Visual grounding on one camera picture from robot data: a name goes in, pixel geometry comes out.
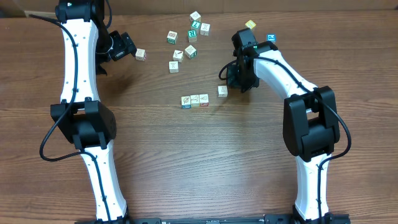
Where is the yellow-sided wooden block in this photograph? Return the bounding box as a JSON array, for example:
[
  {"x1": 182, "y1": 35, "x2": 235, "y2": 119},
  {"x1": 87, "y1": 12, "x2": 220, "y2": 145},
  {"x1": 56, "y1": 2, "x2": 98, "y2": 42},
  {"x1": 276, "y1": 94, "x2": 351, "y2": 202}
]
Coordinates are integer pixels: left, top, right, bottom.
[{"x1": 218, "y1": 85, "x2": 228, "y2": 98}]

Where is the red Q wooden block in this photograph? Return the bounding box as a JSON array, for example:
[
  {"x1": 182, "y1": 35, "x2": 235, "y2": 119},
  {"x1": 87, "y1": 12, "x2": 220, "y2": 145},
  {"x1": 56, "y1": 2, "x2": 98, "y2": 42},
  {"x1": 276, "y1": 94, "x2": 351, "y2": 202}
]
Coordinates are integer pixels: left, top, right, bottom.
[{"x1": 199, "y1": 94, "x2": 209, "y2": 106}]

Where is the yellow-edged wooden block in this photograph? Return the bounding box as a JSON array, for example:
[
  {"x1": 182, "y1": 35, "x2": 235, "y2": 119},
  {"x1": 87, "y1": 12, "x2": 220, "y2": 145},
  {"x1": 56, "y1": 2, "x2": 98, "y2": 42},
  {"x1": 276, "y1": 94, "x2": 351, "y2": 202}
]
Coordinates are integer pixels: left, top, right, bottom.
[{"x1": 190, "y1": 95, "x2": 200, "y2": 107}]

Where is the blue-edged wooden block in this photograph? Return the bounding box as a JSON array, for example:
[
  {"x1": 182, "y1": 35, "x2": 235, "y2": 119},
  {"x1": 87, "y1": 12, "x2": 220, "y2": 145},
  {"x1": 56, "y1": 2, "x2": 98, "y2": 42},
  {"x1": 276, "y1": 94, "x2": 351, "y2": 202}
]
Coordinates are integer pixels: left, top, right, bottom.
[{"x1": 181, "y1": 96, "x2": 192, "y2": 109}]

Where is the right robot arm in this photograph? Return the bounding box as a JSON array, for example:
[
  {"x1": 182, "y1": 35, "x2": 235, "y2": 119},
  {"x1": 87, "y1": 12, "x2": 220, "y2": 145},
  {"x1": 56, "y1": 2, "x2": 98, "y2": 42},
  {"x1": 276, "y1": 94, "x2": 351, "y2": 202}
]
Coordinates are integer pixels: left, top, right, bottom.
[{"x1": 223, "y1": 28, "x2": 349, "y2": 223}]

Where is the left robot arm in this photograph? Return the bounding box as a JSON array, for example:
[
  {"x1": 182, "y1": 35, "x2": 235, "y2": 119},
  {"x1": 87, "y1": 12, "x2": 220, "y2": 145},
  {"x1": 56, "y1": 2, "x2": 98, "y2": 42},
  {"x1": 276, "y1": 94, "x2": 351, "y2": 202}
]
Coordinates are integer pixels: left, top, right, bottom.
[{"x1": 50, "y1": 1, "x2": 137, "y2": 223}]

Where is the red-sided left wooden block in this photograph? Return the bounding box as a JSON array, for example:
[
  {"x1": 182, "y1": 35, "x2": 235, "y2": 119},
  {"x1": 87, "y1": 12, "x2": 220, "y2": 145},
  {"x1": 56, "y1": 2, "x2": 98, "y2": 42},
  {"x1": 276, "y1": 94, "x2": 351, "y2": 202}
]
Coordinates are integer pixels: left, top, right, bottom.
[{"x1": 135, "y1": 49, "x2": 147, "y2": 61}]

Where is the brown cardboard backdrop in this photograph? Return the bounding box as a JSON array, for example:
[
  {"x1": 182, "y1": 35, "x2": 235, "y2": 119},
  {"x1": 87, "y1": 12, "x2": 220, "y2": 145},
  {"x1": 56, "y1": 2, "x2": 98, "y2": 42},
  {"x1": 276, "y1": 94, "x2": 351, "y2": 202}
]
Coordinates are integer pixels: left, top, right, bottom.
[{"x1": 0, "y1": 0, "x2": 398, "y2": 18}]

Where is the blue P wooden block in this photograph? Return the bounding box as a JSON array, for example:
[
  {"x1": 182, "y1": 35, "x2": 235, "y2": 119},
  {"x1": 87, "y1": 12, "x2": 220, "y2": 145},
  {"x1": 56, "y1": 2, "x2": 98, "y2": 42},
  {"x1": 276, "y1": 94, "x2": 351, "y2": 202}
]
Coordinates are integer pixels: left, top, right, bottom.
[{"x1": 267, "y1": 34, "x2": 276, "y2": 43}]

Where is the green B wooden block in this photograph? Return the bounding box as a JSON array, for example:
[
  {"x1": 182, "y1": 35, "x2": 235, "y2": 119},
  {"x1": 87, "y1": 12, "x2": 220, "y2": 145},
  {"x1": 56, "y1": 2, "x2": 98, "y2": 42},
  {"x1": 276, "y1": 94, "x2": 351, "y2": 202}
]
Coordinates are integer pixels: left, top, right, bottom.
[{"x1": 167, "y1": 30, "x2": 178, "y2": 44}]

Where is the yellow top wooden block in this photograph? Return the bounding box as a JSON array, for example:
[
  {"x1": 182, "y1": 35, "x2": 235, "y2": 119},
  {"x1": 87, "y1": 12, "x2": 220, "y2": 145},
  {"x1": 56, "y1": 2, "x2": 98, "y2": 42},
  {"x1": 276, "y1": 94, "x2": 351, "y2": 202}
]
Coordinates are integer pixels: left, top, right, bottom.
[{"x1": 245, "y1": 20, "x2": 256, "y2": 30}]

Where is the plain wooden block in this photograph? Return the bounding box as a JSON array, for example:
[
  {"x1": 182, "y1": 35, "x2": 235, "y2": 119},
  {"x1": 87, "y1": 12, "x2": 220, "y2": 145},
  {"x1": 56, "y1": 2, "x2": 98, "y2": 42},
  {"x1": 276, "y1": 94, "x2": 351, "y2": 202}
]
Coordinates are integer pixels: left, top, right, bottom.
[{"x1": 169, "y1": 61, "x2": 179, "y2": 73}]

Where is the green-sided tilted wooden block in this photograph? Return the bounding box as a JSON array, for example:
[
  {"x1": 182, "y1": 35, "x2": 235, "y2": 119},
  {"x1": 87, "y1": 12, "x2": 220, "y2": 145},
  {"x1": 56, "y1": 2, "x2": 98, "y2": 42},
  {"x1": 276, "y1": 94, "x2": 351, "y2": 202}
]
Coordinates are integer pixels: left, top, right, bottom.
[{"x1": 184, "y1": 45, "x2": 197, "y2": 59}]

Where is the wooden block red picture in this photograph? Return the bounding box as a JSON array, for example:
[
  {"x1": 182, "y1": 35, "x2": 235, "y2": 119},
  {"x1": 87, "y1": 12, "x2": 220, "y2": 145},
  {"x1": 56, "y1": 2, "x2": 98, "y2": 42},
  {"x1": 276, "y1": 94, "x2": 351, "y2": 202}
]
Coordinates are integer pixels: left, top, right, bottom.
[{"x1": 173, "y1": 50, "x2": 184, "y2": 63}]

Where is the blue-sided wooden block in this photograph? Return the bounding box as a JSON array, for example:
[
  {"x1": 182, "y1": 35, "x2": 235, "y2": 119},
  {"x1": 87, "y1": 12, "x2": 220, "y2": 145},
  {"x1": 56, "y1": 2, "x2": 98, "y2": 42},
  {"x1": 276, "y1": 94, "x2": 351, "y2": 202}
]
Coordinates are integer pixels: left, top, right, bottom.
[{"x1": 200, "y1": 23, "x2": 210, "y2": 36}]

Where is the green R wooden block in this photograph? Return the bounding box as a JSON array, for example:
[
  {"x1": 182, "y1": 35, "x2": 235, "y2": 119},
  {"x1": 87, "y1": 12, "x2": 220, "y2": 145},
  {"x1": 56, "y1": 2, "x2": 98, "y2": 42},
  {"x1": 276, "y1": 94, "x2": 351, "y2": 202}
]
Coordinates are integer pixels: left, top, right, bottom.
[{"x1": 187, "y1": 30, "x2": 197, "y2": 43}]

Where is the green L wooden block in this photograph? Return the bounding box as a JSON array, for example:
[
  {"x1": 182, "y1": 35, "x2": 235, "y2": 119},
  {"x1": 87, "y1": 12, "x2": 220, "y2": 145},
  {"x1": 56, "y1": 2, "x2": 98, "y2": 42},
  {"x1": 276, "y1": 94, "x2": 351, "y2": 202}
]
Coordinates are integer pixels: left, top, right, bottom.
[{"x1": 190, "y1": 21, "x2": 201, "y2": 32}]

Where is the top wooden letter block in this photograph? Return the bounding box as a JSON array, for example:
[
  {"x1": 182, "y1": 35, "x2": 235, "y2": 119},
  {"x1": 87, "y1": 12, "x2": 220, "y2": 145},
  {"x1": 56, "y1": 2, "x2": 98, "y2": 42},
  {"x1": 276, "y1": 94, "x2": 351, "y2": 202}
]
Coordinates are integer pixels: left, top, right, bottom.
[{"x1": 190, "y1": 11, "x2": 201, "y2": 22}]

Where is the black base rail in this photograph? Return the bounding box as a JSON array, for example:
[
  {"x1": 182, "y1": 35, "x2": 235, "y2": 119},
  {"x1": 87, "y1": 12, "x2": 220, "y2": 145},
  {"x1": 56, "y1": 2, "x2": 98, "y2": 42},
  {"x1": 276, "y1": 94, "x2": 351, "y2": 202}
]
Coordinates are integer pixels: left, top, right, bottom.
[{"x1": 74, "y1": 213, "x2": 351, "y2": 224}]

